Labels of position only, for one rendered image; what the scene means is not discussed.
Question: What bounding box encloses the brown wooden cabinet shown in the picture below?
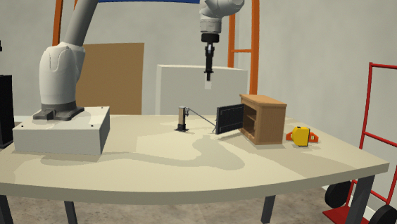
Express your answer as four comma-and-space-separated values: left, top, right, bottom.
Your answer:
215, 94, 287, 145

